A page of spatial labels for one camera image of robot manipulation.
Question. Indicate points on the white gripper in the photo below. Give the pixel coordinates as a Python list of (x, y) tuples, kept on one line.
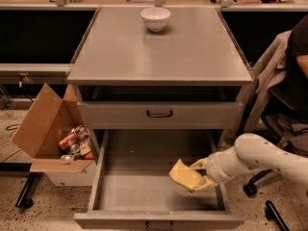
[(214, 168)]

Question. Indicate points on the yellow sponge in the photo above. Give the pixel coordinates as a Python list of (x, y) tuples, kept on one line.
[(185, 176)]

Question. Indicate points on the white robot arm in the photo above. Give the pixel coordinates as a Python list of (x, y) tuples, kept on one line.
[(249, 152)]

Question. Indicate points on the open grey middle drawer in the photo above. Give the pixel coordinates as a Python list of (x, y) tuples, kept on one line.
[(131, 183)]

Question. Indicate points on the grey drawer cabinet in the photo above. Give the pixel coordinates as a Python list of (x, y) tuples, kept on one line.
[(193, 59)]

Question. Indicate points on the closed grey top drawer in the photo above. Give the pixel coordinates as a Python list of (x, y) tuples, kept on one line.
[(186, 115)]

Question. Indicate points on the black office chair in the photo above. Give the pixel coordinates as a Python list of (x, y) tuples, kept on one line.
[(278, 105)]

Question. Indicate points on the beige jacket on chair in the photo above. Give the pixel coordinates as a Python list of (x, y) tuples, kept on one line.
[(269, 71)]

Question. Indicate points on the silver can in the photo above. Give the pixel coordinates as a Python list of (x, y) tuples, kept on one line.
[(67, 158)]

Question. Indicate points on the red snack packet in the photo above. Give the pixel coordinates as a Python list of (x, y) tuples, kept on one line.
[(68, 140)]

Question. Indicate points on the white ceramic bowl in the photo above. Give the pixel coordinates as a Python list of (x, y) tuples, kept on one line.
[(156, 18)]

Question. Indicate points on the brown cardboard box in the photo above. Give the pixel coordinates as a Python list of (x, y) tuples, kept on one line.
[(49, 119)]

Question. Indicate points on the black table leg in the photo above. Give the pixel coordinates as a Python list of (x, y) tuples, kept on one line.
[(25, 200)]

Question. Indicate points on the black middle drawer handle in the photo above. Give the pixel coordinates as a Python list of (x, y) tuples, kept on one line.
[(159, 225)]

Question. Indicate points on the black drawer handle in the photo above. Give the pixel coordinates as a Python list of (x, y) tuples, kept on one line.
[(159, 225), (159, 115)]

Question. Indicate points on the black top drawer handle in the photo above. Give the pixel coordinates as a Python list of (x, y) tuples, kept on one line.
[(159, 115)]

